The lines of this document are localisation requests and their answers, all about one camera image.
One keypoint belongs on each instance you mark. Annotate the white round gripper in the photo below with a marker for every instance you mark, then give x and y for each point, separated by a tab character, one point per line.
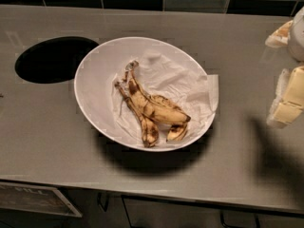
297	37

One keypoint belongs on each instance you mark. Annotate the brown spotted banana peel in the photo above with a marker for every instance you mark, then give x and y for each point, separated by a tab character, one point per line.
151	110

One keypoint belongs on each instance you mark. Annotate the white oval bowl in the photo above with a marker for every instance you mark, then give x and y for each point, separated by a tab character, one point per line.
93	82

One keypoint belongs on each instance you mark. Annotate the white paper napkin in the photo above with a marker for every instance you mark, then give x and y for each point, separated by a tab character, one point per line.
175	77

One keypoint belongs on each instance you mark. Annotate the black round counter hole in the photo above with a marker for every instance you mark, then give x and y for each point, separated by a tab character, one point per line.
54	60

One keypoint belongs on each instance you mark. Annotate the framed sign on cabinet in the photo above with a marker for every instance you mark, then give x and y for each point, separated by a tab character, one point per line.
37	199

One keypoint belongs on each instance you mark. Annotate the dark cabinet handle right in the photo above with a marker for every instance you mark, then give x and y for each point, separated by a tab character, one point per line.
234	219

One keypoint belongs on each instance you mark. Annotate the dark cabinet door handle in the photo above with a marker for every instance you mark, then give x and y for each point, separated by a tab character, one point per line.
103	201

